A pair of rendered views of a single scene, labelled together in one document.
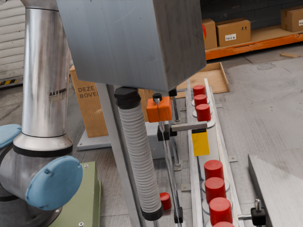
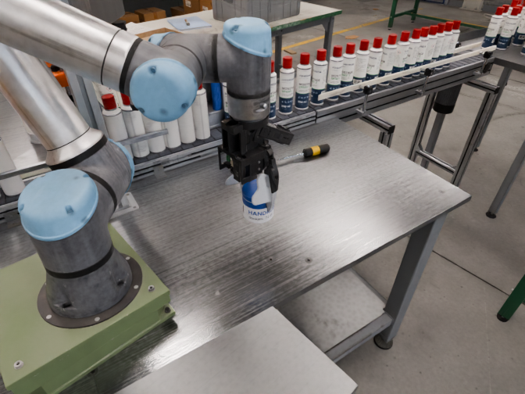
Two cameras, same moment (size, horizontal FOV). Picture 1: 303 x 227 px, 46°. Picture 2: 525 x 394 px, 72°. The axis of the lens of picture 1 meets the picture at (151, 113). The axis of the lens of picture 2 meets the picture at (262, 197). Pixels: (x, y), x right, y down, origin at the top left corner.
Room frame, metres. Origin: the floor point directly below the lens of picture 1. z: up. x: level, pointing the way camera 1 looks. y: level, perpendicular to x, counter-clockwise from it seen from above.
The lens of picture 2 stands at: (0.76, 0.91, 1.49)
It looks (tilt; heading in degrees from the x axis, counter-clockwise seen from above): 39 degrees down; 229
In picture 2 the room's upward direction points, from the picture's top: straight up
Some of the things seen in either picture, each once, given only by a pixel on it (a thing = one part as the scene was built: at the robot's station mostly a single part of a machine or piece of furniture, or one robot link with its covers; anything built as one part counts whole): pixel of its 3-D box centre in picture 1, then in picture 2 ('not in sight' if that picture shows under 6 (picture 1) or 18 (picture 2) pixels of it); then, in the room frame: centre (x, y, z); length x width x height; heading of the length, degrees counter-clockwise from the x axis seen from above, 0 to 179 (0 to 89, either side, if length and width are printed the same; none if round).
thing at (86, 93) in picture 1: (117, 85); not in sight; (1.31, 0.11, 0.99); 0.30 x 0.24 x 0.27; 173
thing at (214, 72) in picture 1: (196, 79); not in sight; (1.56, -0.24, 0.85); 0.30 x 0.26 x 0.04; 172
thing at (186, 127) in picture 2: not in sight; (183, 112); (0.26, -0.05, 0.98); 0.05 x 0.05 x 0.20
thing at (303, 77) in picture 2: not in sight; (303, 81); (-0.20, 0.02, 0.98); 0.05 x 0.05 x 0.20
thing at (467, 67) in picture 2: not in sight; (390, 152); (-0.82, 0.11, 0.47); 1.17 x 0.38 x 0.94; 172
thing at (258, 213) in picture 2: not in sight; (258, 201); (0.37, 0.44, 0.98); 0.07 x 0.07 x 0.07
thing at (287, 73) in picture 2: not in sight; (286, 86); (-0.13, 0.01, 0.98); 0.05 x 0.05 x 0.20
